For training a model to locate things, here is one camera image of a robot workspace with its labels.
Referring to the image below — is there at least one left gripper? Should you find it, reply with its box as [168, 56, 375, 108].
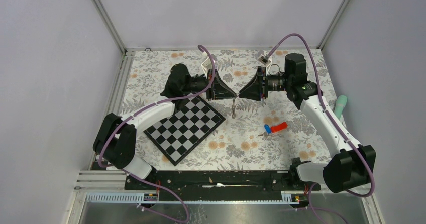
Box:
[181, 69, 236, 101]

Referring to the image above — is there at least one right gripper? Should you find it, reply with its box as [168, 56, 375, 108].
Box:
[239, 66, 292, 102]

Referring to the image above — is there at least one silver keyring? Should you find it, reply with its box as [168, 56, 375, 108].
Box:
[231, 97, 236, 119]

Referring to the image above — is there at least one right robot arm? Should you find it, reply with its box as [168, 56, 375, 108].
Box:
[238, 53, 376, 197]

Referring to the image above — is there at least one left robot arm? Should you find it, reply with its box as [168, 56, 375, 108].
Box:
[93, 64, 237, 189]

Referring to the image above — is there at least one floral patterned mat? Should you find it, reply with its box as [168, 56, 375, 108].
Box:
[121, 50, 331, 170]

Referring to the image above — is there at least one red key tag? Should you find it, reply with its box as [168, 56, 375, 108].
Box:
[270, 122, 288, 133]

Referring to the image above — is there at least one black white chessboard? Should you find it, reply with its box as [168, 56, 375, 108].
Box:
[144, 96, 226, 166]

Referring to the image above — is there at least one mint green object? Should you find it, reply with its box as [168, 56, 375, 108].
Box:
[334, 95, 348, 119]

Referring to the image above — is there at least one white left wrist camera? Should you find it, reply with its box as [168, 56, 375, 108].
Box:
[201, 55, 217, 70]

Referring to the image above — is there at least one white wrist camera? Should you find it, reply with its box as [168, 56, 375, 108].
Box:
[257, 50, 272, 66]
[201, 55, 217, 70]

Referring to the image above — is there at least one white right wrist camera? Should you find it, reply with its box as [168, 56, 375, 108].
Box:
[257, 50, 272, 66]

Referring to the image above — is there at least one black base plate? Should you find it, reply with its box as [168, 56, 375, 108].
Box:
[124, 170, 321, 203]

